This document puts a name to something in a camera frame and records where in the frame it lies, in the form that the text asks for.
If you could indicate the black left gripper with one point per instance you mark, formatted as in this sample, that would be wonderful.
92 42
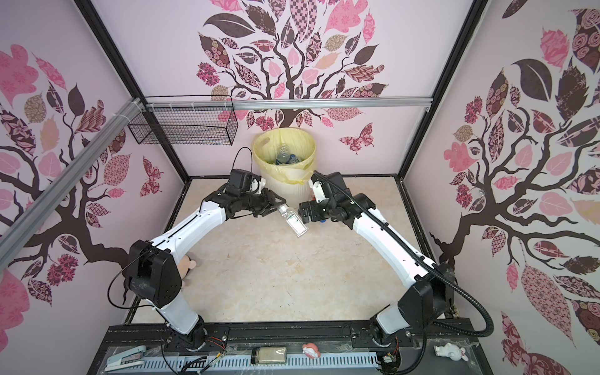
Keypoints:
269 202

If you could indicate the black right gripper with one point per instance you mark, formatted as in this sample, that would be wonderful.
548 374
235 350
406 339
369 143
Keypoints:
312 207

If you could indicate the large clear purple-tint bottle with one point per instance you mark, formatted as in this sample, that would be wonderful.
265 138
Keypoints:
293 220

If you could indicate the blue label bottle white cap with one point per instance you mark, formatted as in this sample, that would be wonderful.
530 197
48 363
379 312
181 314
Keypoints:
285 156

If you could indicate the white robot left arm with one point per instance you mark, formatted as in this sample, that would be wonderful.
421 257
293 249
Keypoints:
152 273

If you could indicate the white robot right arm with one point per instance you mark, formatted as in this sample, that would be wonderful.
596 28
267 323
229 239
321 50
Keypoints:
426 298

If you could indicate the white bin with yellow bag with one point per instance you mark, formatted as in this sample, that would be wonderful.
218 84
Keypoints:
289 181

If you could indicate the striped plush doll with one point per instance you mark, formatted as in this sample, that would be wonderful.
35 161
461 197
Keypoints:
185 265

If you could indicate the pink white small toy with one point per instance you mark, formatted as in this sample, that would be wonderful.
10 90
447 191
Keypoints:
311 351

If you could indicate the beige rectangular box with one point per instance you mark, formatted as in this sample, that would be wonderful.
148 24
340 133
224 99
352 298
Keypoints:
269 355

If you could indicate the white plush toy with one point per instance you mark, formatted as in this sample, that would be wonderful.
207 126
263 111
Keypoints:
451 351

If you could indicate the white stapler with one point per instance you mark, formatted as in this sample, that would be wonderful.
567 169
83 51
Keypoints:
130 358

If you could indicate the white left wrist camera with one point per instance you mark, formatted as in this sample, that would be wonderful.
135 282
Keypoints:
257 185

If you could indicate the black wire basket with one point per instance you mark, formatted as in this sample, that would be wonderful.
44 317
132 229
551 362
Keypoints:
186 120

